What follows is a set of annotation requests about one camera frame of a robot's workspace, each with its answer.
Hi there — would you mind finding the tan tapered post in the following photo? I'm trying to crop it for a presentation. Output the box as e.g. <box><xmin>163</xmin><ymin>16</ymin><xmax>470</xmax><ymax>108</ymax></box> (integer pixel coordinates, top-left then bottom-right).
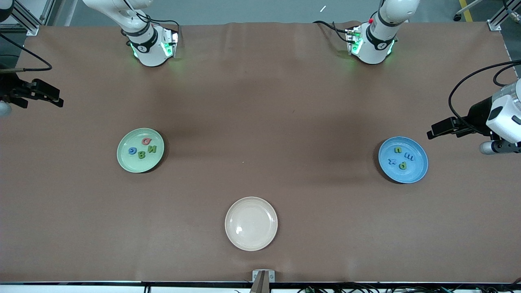
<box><xmin>250</xmin><ymin>272</ymin><xmax>271</xmax><ymax>293</ymax></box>

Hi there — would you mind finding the grey cart leg with caster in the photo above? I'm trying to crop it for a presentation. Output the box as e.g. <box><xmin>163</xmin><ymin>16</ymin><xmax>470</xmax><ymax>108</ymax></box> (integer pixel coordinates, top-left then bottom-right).
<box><xmin>453</xmin><ymin>0</ymin><xmax>489</xmax><ymax>22</ymax></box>

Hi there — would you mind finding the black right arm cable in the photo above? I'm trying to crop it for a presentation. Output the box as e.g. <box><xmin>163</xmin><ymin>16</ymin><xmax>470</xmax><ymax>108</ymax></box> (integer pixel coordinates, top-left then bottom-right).
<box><xmin>0</xmin><ymin>0</ymin><xmax>182</xmax><ymax>74</ymax></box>

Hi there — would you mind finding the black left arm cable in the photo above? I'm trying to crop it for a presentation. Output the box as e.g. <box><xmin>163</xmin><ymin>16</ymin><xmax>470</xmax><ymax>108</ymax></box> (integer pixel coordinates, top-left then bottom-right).
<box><xmin>448</xmin><ymin>59</ymin><xmax>521</xmax><ymax>122</ymax></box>

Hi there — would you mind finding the grey metal bracket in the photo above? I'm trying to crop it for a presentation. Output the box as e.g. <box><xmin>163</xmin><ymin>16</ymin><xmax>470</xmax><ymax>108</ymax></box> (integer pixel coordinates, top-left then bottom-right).
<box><xmin>252</xmin><ymin>270</ymin><xmax>276</xmax><ymax>283</ymax></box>

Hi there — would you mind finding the light green round plate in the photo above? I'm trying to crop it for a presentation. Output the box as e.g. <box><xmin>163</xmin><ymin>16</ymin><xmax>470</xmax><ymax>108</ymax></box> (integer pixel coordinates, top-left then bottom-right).
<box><xmin>116</xmin><ymin>128</ymin><xmax>165</xmax><ymax>173</ymax></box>

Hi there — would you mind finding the blue round plate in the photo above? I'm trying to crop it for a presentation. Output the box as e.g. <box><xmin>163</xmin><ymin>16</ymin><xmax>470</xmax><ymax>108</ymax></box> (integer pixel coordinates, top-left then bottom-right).
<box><xmin>378</xmin><ymin>136</ymin><xmax>429</xmax><ymax>184</ymax></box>

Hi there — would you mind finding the cream round plate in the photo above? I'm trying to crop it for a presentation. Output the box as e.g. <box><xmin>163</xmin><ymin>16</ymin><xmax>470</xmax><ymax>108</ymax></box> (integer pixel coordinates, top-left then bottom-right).
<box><xmin>225</xmin><ymin>197</ymin><xmax>278</xmax><ymax>251</ymax></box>

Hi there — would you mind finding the brown table cover sheet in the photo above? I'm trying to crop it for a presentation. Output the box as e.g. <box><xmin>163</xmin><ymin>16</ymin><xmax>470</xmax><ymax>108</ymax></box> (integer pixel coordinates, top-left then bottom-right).
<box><xmin>0</xmin><ymin>21</ymin><xmax>521</xmax><ymax>284</ymax></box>

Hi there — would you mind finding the aluminium frame post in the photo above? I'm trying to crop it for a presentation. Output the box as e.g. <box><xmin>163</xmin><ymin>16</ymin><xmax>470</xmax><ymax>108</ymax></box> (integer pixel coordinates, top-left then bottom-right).
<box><xmin>0</xmin><ymin>0</ymin><xmax>55</xmax><ymax>36</ymax></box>
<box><xmin>486</xmin><ymin>0</ymin><xmax>521</xmax><ymax>31</ymax></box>

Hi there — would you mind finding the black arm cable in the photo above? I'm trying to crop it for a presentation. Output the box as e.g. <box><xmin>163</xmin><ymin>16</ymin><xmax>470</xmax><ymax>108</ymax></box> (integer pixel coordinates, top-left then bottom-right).
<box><xmin>448</xmin><ymin>59</ymin><xmax>521</xmax><ymax>122</ymax></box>
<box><xmin>0</xmin><ymin>0</ymin><xmax>182</xmax><ymax>74</ymax></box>

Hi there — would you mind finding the black base cable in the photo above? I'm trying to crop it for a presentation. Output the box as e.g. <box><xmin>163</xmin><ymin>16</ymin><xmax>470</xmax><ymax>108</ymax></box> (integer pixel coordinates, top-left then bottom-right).
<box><xmin>313</xmin><ymin>20</ymin><xmax>351</xmax><ymax>44</ymax></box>

